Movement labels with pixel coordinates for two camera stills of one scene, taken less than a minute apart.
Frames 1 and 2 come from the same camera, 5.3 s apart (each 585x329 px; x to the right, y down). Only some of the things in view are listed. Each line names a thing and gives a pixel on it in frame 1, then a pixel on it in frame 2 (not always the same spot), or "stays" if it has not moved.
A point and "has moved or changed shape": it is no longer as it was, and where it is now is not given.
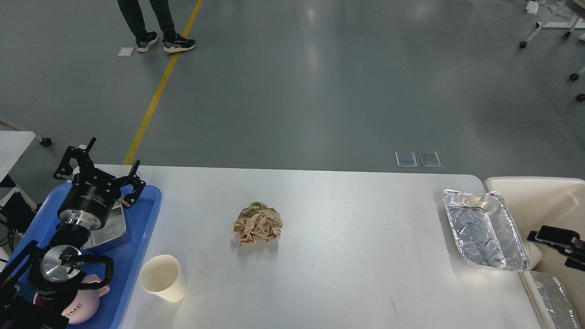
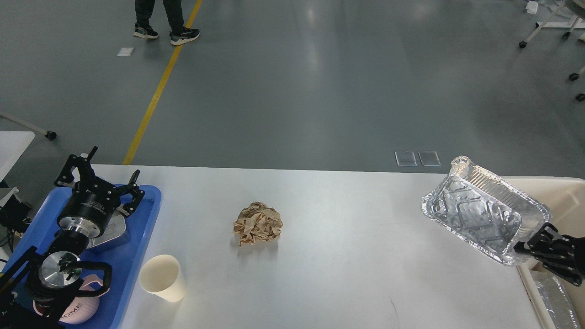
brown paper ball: x=257 y=221 stays
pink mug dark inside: x=85 y=305 stays
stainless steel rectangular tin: x=114 y=227 stays
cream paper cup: x=161 y=274 stays
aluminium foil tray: x=486 y=230 has moved or changed shape
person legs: x=172 y=42 → x=179 y=33
